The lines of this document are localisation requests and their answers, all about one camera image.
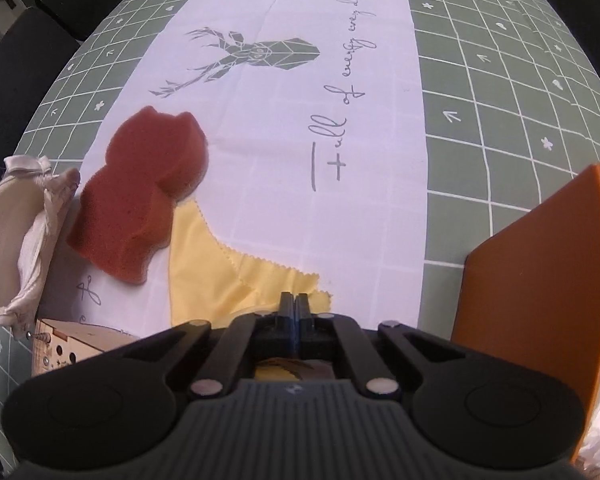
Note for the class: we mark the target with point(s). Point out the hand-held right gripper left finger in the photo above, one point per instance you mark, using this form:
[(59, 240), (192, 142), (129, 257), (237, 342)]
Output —
[(286, 310)]

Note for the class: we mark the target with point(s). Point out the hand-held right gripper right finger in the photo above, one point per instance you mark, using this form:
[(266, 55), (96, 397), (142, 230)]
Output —
[(304, 310)]

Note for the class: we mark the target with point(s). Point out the yellow cloth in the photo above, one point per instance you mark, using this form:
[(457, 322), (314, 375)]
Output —
[(204, 270)]

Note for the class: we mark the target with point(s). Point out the orange cardboard box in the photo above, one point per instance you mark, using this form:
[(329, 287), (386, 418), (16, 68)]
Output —
[(530, 300)]

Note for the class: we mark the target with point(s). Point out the white terry bath mitt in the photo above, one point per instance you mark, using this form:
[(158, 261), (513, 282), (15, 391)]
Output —
[(29, 260)]

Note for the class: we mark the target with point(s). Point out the white deer print table runner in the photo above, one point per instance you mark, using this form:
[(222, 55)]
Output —
[(280, 135)]

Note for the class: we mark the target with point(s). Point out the red-brown sponge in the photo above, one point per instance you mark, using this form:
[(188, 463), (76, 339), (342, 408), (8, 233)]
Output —
[(129, 200)]

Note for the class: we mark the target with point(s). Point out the wooden box with holes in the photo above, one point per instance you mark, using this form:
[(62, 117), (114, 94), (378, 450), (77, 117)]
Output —
[(74, 342)]

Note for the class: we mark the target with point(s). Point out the green checked tablecloth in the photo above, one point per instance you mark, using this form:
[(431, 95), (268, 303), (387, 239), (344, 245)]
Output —
[(480, 110)]

